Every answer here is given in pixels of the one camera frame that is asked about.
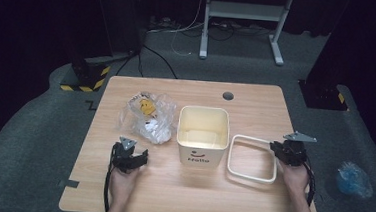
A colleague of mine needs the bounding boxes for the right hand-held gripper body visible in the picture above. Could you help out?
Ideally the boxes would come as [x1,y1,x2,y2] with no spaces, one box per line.
[279,130,318,169]

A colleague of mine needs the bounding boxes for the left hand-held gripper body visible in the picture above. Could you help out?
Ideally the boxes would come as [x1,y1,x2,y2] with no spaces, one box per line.
[109,135,145,175]

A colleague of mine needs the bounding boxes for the clear smiley plastic bag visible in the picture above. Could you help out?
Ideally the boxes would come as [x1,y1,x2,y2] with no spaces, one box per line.
[116,89,180,147]

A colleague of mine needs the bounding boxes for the white square bin ring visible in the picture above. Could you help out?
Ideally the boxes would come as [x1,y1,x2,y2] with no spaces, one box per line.
[225,133,280,185]

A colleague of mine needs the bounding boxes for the cream square trash bin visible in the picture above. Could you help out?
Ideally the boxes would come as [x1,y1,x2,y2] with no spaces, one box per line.
[174,103,233,170]

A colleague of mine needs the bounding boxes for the person's right hand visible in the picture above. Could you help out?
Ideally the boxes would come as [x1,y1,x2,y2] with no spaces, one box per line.
[275,157,312,197]

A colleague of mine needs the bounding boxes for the black yellow striped base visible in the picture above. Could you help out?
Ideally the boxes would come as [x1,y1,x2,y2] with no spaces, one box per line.
[296,79,351,112]
[59,60,112,94]

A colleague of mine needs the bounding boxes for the blue plastic bag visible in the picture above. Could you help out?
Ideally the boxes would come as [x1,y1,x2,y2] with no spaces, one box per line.
[333,159,375,200]

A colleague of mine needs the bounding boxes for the black upright column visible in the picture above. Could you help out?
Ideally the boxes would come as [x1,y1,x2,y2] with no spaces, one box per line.
[88,0,149,61]

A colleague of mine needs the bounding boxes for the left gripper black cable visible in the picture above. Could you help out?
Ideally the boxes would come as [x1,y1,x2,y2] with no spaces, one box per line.
[101,142,118,212]

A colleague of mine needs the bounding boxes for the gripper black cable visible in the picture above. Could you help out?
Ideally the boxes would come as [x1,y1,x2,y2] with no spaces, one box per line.
[299,159,318,208]
[101,142,118,212]

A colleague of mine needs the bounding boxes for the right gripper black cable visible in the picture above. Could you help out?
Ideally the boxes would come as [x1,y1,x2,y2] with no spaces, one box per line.
[299,159,318,208]

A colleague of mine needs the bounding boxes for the black floor cable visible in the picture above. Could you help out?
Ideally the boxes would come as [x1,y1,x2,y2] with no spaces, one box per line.
[115,42,181,81]
[209,20,271,45]

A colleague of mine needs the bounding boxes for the white floor cable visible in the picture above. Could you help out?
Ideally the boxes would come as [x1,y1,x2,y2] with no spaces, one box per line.
[145,0,206,59]

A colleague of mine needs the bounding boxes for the white metal stand frame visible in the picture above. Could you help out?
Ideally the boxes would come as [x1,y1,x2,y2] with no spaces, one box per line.
[197,0,296,67]

